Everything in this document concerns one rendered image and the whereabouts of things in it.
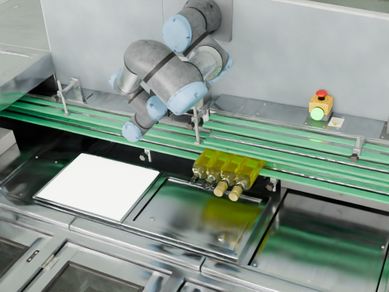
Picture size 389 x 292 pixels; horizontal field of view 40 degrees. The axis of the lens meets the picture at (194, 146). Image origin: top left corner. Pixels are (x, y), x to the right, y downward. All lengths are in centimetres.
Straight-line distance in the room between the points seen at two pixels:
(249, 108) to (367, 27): 53
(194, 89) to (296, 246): 76
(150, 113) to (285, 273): 70
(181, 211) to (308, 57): 73
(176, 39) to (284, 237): 79
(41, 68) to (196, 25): 94
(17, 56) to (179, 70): 132
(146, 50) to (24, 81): 112
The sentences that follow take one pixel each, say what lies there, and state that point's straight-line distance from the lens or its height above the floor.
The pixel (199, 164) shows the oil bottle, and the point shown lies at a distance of 201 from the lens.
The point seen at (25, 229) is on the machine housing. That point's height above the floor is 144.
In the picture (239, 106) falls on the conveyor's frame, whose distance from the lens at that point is 209.
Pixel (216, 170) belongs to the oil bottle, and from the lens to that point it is 198.
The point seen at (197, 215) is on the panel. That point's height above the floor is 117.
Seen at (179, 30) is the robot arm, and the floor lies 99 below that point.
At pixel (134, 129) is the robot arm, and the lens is 189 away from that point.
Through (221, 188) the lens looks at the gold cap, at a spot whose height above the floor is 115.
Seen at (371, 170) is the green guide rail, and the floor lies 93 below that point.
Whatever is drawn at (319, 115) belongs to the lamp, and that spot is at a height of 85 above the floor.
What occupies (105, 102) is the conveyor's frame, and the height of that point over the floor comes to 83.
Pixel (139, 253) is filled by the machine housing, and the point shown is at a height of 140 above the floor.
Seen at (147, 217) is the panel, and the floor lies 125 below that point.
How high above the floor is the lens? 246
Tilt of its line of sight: 45 degrees down
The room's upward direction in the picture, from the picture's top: 141 degrees counter-clockwise
